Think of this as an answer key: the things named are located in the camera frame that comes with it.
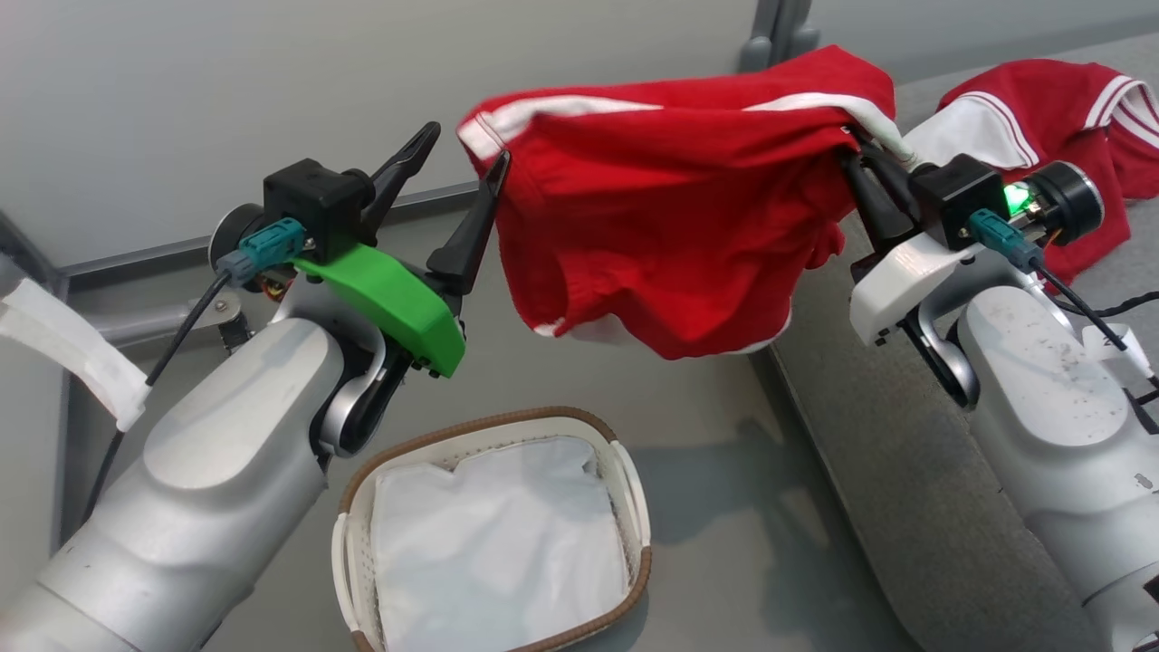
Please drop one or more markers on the small black caster wheel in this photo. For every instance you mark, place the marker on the small black caster wheel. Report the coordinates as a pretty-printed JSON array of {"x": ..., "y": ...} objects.
[{"x": 234, "y": 333}]

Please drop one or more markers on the red shorts with white stripe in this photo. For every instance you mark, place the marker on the red shorts with white stripe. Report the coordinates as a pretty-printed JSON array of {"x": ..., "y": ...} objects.
[{"x": 670, "y": 208}]

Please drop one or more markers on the grey partition post with foot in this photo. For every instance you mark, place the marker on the grey partition post with foot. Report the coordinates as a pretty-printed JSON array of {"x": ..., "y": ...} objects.
[{"x": 136, "y": 321}]

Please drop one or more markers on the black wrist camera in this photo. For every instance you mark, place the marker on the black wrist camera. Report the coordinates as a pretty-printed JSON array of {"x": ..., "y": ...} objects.
[
  {"x": 312, "y": 204},
  {"x": 955, "y": 199}
]

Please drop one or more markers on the grey fabric sofa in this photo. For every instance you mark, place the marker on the grey fabric sofa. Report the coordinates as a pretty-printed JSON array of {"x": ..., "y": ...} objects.
[{"x": 896, "y": 471}]

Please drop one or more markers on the grey double partition post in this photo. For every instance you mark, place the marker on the grey double partition post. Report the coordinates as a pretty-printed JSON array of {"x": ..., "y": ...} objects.
[{"x": 779, "y": 32}]

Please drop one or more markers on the red jersey with number print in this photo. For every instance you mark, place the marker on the red jersey with number print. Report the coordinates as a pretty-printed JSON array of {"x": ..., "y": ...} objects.
[{"x": 1050, "y": 118}]

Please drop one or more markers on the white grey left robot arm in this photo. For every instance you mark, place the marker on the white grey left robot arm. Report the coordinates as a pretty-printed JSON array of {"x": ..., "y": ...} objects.
[{"x": 208, "y": 480}]

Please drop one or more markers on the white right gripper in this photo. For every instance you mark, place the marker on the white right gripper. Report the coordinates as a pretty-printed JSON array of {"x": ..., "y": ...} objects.
[{"x": 892, "y": 290}]

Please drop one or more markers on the white cloth basket liner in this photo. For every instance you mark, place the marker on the white cloth basket liner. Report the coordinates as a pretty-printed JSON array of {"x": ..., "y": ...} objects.
[{"x": 498, "y": 543}]

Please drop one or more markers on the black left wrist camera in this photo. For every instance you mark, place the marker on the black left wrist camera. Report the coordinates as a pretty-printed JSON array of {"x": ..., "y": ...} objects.
[{"x": 312, "y": 204}]

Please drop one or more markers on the grey partition bottom rail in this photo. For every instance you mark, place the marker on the grey partition bottom rail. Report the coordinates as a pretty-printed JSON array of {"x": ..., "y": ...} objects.
[{"x": 163, "y": 254}]

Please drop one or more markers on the white woven laundry basket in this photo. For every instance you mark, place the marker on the white woven laundry basket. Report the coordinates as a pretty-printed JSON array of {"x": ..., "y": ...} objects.
[{"x": 634, "y": 507}]

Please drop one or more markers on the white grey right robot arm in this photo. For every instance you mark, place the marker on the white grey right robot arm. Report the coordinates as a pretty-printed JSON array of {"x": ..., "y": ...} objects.
[{"x": 1050, "y": 426}]

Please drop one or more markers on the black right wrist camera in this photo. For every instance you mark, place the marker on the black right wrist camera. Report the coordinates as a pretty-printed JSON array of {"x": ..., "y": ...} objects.
[{"x": 955, "y": 199}]

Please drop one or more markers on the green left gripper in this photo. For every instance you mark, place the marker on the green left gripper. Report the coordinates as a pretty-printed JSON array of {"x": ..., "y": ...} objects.
[{"x": 389, "y": 290}]

